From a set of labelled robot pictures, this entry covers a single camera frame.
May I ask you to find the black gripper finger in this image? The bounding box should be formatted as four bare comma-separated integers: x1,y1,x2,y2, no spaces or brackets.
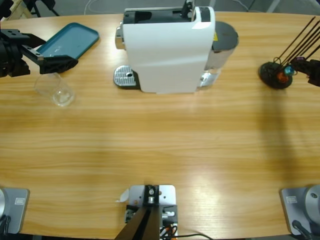
307,74,320,88
291,58,320,76

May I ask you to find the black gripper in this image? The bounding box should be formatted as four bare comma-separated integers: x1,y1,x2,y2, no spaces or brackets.
0,28,79,79

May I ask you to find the clear glass cup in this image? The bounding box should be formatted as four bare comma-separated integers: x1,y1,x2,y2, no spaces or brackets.
33,72,76,108

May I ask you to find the white capsule coffee machine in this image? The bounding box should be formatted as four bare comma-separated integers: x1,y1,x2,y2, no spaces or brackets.
114,0,216,95

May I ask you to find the teal plastic tray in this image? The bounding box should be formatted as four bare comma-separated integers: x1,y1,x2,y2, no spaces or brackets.
36,22,100,74

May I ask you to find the black capsule holder with rods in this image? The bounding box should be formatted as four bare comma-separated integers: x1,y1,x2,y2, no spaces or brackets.
258,16,320,90

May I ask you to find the wooden crate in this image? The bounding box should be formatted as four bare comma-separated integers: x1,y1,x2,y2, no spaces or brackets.
9,0,28,22

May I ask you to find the grey metal pole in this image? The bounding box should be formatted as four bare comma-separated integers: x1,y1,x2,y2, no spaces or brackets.
266,0,281,13

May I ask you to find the clear water tank grey lid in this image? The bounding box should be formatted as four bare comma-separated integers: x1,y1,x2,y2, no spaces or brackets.
199,21,240,88

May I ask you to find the white paper tab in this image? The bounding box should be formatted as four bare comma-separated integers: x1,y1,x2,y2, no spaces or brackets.
114,188,130,203

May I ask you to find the black chair frame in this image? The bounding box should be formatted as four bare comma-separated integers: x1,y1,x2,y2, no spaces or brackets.
22,0,61,18

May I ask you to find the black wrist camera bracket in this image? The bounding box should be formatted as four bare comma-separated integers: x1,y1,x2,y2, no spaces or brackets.
0,0,15,19

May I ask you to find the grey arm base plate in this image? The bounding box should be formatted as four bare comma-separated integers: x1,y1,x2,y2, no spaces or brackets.
279,184,320,236
0,187,31,235

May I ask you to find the black base cable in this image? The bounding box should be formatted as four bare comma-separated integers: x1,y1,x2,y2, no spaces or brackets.
0,214,11,236
291,219,315,240

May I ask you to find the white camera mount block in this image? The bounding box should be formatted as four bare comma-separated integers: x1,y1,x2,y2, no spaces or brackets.
124,184,179,237

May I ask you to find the black cable at mount block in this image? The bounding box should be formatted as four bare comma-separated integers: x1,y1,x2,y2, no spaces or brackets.
174,233,213,240

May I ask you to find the black camera post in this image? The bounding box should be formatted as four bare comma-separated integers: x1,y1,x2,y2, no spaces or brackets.
114,184,161,240

